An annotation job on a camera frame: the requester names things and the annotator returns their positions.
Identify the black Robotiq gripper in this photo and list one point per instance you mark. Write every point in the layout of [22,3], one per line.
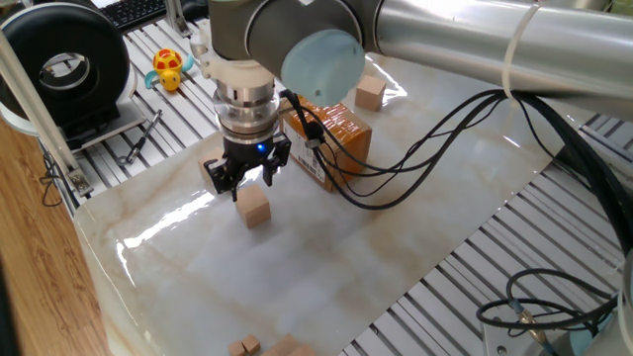
[252,153]

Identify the large wooden cube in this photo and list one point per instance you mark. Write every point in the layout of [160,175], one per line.
[253,207]
[370,94]
[207,157]

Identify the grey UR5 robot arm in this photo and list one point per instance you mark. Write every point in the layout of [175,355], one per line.
[494,44]

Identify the silver force torque sensor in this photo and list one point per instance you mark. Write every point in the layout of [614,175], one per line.
[244,114]

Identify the cardboard parcel with orange tape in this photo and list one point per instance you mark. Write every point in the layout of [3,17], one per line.
[351,131]

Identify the marble pattern table mat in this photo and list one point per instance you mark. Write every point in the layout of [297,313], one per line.
[297,277]

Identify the yellow toy turtle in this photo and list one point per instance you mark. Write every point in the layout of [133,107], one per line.
[168,66]

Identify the small wooden cube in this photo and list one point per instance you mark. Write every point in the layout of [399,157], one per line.
[236,349]
[251,343]

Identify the medium wooden cube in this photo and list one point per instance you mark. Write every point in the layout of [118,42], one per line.
[284,346]

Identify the black computer keyboard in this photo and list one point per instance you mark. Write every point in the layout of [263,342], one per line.
[133,12]

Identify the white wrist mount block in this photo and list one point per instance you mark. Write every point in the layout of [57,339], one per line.
[237,74]

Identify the white device base plate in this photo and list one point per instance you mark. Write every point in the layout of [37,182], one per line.
[123,118]

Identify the silver corner bracket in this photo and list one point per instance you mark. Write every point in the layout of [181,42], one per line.
[80,182]

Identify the aluminium frame post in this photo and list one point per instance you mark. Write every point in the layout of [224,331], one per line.
[175,17]
[34,104]

